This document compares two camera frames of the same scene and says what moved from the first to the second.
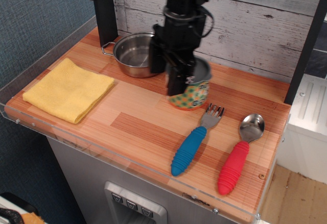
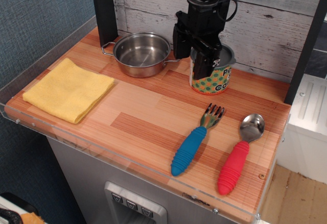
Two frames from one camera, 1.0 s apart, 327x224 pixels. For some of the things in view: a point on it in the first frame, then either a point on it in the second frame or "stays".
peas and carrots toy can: [197, 81] to [218, 82]
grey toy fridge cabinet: [108, 191] stays
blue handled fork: [210, 116] stays
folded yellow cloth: [68, 91] stays
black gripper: [177, 39] to [205, 20]
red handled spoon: [251, 125] stays
